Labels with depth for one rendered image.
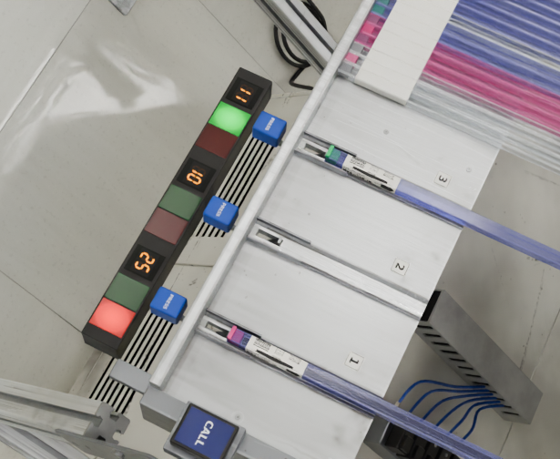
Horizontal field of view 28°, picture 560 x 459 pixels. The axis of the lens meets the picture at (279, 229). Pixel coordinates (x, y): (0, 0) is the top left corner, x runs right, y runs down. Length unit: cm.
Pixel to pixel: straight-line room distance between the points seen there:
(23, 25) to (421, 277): 91
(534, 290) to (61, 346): 75
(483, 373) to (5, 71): 86
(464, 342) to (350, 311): 38
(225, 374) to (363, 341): 14
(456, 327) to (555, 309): 28
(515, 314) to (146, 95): 73
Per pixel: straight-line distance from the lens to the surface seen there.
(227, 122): 121
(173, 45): 200
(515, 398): 158
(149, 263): 115
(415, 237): 116
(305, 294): 113
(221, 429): 104
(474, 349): 150
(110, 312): 113
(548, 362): 171
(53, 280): 186
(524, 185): 165
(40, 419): 123
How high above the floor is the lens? 160
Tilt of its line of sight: 48 degrees down
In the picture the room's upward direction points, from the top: 91 degrees clockwise
